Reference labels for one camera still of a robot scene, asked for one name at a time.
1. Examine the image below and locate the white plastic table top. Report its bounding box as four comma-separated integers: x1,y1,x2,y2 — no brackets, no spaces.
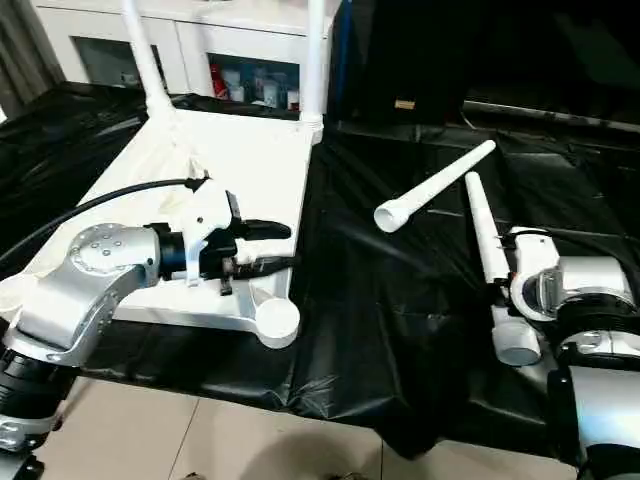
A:
0,108,324,350

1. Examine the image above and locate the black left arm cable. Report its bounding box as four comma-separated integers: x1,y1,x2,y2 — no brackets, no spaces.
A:
0,176,211,269

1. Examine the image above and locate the white glass-door cabinet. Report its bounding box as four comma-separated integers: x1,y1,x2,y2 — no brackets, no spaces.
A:
30,0,343,113

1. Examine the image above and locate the black work mat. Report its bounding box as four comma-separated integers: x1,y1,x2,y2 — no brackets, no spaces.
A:
0,82,640,456

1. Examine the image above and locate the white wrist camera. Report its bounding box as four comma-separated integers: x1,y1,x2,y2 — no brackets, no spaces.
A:
498,227,563,323
178,178,243,289

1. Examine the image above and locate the black backdrop cloth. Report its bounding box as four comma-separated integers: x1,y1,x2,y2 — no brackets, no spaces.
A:
330,0,640,126

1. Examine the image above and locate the grey curtain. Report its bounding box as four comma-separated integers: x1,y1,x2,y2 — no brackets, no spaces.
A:
0,10,56,111

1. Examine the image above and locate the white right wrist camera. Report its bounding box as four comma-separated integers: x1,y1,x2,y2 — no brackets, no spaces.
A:
498,227,563,323

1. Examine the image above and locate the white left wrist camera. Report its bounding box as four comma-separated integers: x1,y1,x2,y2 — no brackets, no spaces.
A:
178,178,243,289

